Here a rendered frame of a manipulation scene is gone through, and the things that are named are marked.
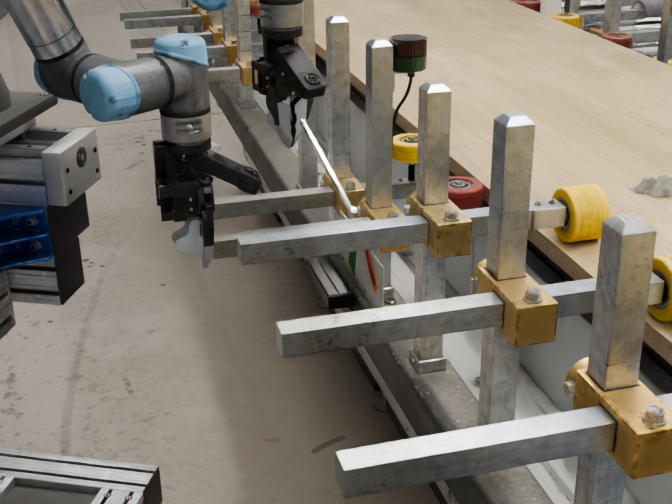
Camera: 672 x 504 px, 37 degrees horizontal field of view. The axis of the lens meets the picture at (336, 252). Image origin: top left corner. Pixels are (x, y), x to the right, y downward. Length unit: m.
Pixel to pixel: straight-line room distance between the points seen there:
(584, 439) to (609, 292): 0.14
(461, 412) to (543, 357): 0.25
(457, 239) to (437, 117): 0.17
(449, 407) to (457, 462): 0.53
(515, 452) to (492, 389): 0.33
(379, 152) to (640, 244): 0.77
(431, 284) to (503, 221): 0.32
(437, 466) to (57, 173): 0.91
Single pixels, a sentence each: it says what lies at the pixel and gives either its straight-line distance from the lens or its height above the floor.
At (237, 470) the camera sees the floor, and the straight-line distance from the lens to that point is 2.49.
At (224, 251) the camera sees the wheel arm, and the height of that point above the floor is 0.84.
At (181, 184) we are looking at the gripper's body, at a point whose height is 0.96.
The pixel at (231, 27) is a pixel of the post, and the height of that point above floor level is 0.88.
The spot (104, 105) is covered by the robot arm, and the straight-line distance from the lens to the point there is 1.38.
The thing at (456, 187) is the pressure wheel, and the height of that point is 0.90.
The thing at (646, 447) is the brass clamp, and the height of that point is 0.96.
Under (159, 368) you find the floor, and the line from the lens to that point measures 2.94.
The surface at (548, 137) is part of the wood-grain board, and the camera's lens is 1.93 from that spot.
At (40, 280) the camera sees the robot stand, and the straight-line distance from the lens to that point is 1.71.
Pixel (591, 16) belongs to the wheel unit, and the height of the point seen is 0.85.
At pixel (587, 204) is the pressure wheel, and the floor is 0.97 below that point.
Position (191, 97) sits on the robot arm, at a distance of 1.46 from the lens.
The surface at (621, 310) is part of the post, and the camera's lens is 0.94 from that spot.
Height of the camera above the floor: 1.48
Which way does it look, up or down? 24 degrees down
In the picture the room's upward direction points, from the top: 1 degrees counter-clockwise
